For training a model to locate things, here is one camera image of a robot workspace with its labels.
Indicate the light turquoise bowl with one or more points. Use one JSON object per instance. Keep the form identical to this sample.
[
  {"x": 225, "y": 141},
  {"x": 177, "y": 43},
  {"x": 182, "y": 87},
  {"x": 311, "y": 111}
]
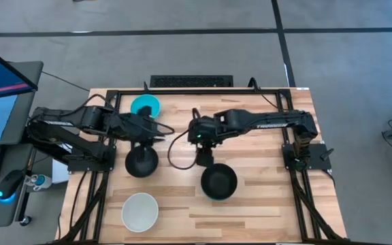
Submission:
[{"x": 145, "y": 99}]

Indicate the grey-framed monitor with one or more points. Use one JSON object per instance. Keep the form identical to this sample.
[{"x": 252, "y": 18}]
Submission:
[{"x": 22, "y": 115}]

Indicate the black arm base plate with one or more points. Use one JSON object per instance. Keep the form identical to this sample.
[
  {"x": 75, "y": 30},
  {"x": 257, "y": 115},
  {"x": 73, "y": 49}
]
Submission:
[
  {"x": 318, "y": 163},
  {"x": 90, "y": 167}
]

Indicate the white bottle teal cap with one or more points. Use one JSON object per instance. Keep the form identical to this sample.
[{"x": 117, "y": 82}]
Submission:
[{"x": 41, "y": 181}]

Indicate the white bowl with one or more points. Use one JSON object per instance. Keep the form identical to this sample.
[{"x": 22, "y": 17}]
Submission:
[{"x": 139, "y": 212}]

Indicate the black bowl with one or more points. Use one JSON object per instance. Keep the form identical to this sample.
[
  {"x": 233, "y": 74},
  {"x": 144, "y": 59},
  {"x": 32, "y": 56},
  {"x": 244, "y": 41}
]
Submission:
[
  {"x": 220, "y": 182},
  {"x": 145, "y": 168}
]

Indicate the black caster wheel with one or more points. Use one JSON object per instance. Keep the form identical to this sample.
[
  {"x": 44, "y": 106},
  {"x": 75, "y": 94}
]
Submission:
[{"x": 26, "y": 221}]

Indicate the black computer mouse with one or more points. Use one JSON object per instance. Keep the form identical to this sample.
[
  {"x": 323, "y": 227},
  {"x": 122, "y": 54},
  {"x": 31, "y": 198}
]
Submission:
[{"x": 10, "y": 182}]

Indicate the white box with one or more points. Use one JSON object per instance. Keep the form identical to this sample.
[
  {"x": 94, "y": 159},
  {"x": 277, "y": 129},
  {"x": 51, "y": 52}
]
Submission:
[{"x": 60, "y": 171}]

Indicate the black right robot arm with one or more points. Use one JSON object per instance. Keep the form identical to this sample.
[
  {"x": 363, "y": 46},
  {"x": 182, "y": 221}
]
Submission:
[{"x": 267, "y": 122}]

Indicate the white label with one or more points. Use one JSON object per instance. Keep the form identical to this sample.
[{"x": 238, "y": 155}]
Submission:
[{"x": 303, "y": 88}]

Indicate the black metal table frame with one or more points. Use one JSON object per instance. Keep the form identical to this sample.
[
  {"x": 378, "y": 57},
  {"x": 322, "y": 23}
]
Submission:
[{"x": 199, "y": 92}]

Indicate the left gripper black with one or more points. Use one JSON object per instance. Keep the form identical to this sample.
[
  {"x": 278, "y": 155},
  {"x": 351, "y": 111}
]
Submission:
[{"x": 141, "y": 127}]

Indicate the black perforated computer case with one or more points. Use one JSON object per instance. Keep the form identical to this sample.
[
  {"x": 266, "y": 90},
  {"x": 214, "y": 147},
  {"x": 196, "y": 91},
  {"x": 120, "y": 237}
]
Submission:
[{"x": 191, "y": 81}]

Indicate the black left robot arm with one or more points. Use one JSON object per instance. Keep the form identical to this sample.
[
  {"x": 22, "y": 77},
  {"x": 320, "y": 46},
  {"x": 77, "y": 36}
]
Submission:
[{"x": 90, "y": 119}]

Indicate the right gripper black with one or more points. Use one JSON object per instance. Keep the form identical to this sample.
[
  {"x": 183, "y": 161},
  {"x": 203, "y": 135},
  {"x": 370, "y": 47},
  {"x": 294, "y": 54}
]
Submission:
[{"x": 203, "y": 131}]

